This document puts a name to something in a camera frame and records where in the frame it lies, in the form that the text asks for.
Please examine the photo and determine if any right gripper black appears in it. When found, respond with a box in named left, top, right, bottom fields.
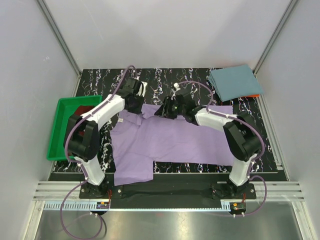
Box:
left=154, top=96, right=186, bottom=120

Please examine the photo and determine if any purple t shirt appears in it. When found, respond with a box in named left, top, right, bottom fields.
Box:
left=110, top=104, right=234, bottom=186

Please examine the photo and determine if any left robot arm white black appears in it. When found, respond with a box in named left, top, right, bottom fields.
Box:
left=63, top=77, right=148, bottom=198

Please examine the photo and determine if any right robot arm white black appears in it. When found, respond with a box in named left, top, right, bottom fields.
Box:
left=154, top=94, right=265, bottom=199

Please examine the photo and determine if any dark red t shirt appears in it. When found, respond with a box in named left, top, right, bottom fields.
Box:
left=74, top=105, right=94, bottom=116

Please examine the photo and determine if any green plastic bin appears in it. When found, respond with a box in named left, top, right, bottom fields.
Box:
left=46, top=95, right=102, bottom=162

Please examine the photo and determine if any folded blue-grey t shirt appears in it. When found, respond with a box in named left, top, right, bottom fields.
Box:
left=208, top=64, right=264, bottom=102

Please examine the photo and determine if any folded orange t shirt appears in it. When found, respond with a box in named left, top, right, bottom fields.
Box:
left=244, top=94, right=260, bottom=98

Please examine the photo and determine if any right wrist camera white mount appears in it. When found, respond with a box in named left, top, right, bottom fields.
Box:
left=171, top=82, right=181, bottom=97

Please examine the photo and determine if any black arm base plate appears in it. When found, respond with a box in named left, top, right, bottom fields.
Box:
left=79, top=173, right=257, bottom=207

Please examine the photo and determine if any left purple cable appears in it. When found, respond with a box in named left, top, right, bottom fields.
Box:
left=59, top=65, right=107, bottom=238

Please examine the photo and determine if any purple cable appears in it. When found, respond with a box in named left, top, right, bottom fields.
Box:
left=174, top=81, right=269, bottom=217
left=59, top=65, right=107, bottom=238

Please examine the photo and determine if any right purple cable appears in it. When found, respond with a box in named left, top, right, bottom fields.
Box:
left=174, top=81, right=269, bottom=217

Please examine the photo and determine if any left aluminium frame post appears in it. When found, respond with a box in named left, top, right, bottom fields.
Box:
left=35, top=0, right=82, bottom=77

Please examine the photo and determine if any aluminium frame post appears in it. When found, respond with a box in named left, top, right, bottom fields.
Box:
left=253, top=0, right=300, bottom=76
left=35, top=0, right=82, bottom=77

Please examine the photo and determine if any white slotted cable duct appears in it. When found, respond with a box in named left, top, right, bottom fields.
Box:
left=44, top=200, right=231, bottom=212

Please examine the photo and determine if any right aluminium frame post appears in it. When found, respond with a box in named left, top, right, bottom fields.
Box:
left=253, top=0, right=300, bottom=76

